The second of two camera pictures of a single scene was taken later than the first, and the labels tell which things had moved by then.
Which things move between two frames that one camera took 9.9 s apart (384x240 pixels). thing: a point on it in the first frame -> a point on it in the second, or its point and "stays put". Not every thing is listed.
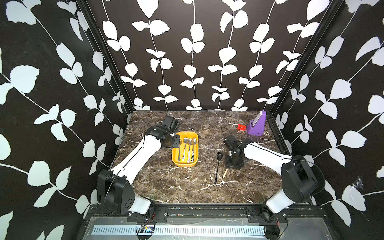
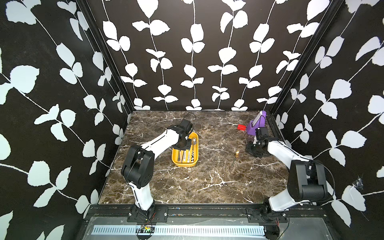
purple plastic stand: x=256 y=126 stays put
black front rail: x=253 y=214 stays put
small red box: x=241 y=127 stays put
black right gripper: x=238 y=166 -> x=248 y=149
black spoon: x=219 y=156 -> x=193 y=142
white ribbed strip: x=183 y=230 stays put
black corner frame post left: x=106 y=55 stays put
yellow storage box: x=187 y=155 stays put
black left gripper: x=176 y=143 -> x=187 y=146
